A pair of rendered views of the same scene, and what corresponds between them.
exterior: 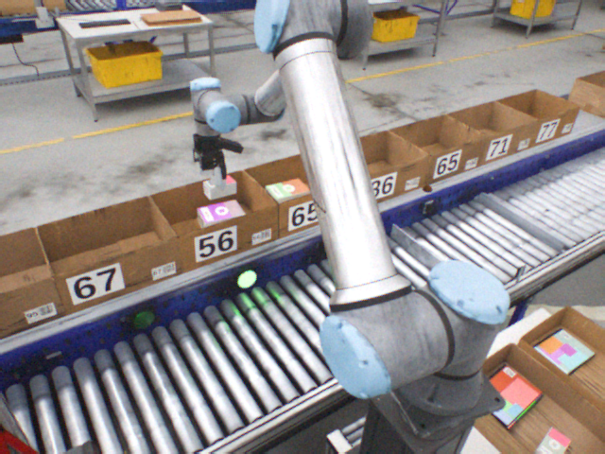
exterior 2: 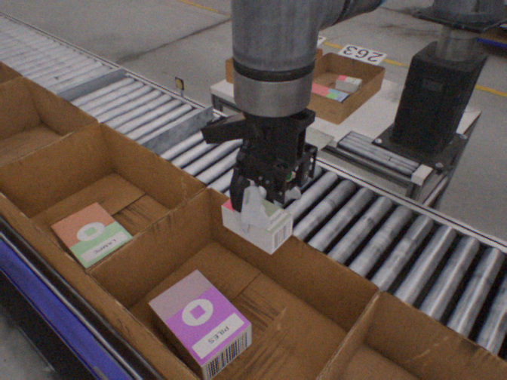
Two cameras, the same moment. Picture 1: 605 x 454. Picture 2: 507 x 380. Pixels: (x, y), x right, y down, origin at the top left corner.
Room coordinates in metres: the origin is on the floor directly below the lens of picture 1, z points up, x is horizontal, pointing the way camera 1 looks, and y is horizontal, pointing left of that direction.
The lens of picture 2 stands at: (1.56, 0.72, 1.59)
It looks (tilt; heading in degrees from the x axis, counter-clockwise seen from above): 42 degrees down; 255
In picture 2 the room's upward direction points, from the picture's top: straight up
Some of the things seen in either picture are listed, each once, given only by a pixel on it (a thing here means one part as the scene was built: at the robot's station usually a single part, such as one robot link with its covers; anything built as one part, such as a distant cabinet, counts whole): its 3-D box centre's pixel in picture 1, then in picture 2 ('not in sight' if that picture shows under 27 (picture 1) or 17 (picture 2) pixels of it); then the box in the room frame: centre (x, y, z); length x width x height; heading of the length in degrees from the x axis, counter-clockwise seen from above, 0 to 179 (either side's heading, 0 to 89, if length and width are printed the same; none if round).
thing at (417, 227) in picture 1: (453, 255); (143, 132); (1.64, -0.66, 0.72); 0.52 x 0.05 x 0.05; 35
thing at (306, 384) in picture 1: (272, 340); (345, 247); (1.12, 0.09, 0.72); 0.52 x 0.05 x 0.05; 35
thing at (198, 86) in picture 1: (207, 99); (278, 1); (1.42, 0.32, 1.46); 0.10 x 0.09 x 0.12; 29
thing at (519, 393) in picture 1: (505, 393); (321, 96); (0.90, -0.64, 0.79); 0.19 x 0.14 x 0.02; 130
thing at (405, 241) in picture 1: (428, 261); (169, 139); (1.54, -0.53, 0.76); 0.46 x 0.01 x 0.09; 35
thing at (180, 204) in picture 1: (215, 218); (232, 307); (1.49, 0.34, 0.96); 0.39 x 0.29 x 0.17; 125
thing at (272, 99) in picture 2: (209, 126); (274, 83); (1.43, 0.32, 1.38); 0.10 x 0.09 x 0.05; 35
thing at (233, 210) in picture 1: (221, 218); (200, 323); (1.55, 0.33, 0.92); 0.16 x 0.11 x 0.07; 118
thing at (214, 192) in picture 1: (219, 187); (256, 220); (1.44, 0.30, 1.14); 0.10 x 0.06 x 0.05; 125
